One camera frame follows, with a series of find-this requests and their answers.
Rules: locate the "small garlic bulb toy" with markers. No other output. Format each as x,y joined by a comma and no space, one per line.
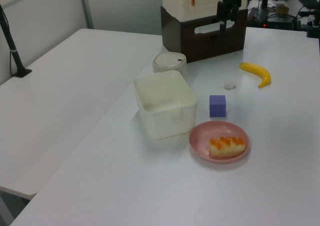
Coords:
229,84

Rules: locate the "small brown cardboard box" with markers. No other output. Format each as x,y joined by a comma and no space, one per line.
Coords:
282,9

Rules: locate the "dark brown drawer box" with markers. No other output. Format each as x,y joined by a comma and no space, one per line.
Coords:
175,35

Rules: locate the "small round lidded trash can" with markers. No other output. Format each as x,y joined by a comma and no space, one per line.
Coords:
170,61

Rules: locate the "purple cube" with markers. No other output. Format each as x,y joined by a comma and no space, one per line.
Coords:
217,107

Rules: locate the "pink plastic plate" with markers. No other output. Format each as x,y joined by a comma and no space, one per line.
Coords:
200,138

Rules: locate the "toy bread with orange glaze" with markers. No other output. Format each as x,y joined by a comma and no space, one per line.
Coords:
226,148

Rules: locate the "black camera stand pole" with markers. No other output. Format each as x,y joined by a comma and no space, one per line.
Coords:
12,48

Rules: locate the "yellow toy banana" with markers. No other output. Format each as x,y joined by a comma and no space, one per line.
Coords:
260,72

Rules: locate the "cream open plastic bin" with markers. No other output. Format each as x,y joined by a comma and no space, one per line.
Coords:
165,120

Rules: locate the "black electronics unit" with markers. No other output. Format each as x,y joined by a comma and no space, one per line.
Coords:
275,21

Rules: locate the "black clamp bracket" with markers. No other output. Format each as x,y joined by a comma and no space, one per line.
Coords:
312,28

